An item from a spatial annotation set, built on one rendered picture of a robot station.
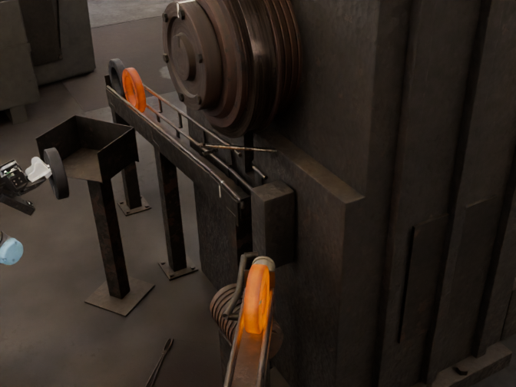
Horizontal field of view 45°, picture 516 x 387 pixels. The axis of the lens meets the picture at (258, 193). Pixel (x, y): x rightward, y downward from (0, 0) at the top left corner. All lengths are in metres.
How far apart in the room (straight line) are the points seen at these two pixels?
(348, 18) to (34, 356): 1.66
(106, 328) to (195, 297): 0.36
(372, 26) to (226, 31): 0.37
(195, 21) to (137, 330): 1.29
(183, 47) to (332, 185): 0.51
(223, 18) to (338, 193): 0.50
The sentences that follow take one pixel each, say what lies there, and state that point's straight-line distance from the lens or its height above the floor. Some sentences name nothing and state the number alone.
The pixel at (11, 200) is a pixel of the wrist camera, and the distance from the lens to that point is 1.97.
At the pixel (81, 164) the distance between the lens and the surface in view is 2.31.
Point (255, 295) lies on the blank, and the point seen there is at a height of 0.76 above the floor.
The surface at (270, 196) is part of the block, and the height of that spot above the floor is 0.80.
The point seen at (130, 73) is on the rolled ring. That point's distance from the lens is 2.60.
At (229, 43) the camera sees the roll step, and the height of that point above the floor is 1.19.
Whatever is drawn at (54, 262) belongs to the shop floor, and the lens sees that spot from 2.87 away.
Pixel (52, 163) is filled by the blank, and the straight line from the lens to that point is 1.92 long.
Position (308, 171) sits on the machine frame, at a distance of 1.60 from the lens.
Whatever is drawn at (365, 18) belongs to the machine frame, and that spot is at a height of 1.29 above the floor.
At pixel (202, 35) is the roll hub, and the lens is 1.55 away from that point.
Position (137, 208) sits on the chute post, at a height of 0.01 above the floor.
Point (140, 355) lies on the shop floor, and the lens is 2.36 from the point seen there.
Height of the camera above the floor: 1.68
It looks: 32 degrees down
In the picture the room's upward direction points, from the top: 2 degrees counter-clockwise
